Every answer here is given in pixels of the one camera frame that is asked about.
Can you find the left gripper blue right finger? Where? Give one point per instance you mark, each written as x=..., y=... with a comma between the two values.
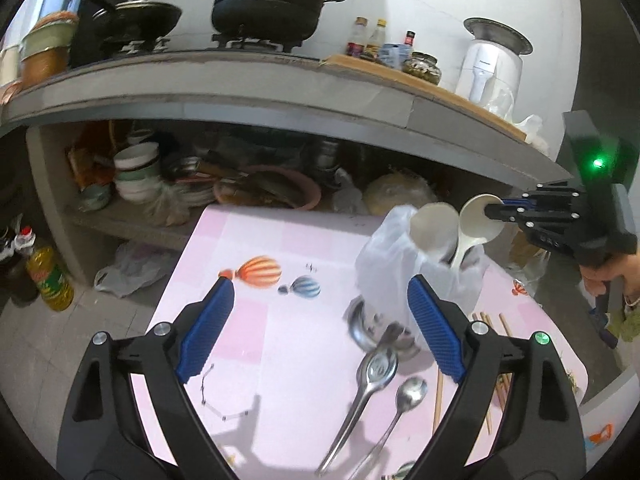
x=540, y=433

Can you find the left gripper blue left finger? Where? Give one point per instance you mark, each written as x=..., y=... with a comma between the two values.
x=102, y=436

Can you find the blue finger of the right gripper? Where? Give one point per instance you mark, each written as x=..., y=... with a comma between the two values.
x=533, y=215
x=524, y=203

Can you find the white ceramic spoon front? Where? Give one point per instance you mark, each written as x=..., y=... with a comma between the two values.
x=475, y=228

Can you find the white ceramic spoon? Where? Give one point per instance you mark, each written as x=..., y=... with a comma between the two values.
x=475, y=228
x=434, y=230

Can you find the wooden chopstick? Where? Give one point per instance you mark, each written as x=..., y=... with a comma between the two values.
x=505, y=325
x=502, y=386

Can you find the white ceramic spoon back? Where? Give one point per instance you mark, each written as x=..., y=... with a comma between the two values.
x=434, y=230

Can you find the small metal spoon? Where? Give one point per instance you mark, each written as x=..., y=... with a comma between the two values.
x=409, y=395

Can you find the large metal spoon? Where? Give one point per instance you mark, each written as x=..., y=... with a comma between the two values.
x=374, y=373

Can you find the wooden chopstick holder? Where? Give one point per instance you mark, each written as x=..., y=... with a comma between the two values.
x=437, y=416

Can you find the white kitchen appliance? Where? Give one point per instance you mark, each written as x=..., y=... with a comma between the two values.
x=492, y=67

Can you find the person's right hand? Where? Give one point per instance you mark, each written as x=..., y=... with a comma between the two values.
x=626, y=267

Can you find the clear plastic bag on counter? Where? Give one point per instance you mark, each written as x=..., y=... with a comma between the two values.
x=531, y=126

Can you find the yellow item in plastic bag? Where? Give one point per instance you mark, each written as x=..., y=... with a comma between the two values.
x=397, y=189

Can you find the white plastic bag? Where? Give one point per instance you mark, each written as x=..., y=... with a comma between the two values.
x=392, y=237

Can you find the metal utensil holder cup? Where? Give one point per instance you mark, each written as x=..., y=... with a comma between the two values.
x=385, y=329

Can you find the glass jar of pickles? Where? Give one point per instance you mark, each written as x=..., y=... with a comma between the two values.
x=423, y=66

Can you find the plastic bags on floor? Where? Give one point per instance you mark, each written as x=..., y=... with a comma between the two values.
x=136, y=265

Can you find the yellow cooking oil bottle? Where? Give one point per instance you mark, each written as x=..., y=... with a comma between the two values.
x=44, y=269

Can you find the wooden cutting board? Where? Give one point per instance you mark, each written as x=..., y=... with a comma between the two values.
x=419, y=87

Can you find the blue white packet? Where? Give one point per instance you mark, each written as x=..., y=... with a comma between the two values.
x=394, y=55

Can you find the yellow cap bottle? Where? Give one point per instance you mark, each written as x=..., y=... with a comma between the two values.
x=376, y=40

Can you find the brown sauce bottle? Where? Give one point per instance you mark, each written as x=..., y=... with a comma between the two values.
x=358, y=38

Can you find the pink plastic basin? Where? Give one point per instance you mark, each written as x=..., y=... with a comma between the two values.
x=268, y=186

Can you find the stack of white bowls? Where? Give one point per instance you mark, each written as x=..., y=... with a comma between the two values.
x=137, y=172

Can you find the grey concrete counter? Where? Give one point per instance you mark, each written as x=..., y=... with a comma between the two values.
x=280, y=92

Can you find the green brown ceramic pot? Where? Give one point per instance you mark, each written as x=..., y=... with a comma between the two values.
x=45, y=49

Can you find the black wok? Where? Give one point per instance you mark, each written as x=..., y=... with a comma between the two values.
x=134, y=20

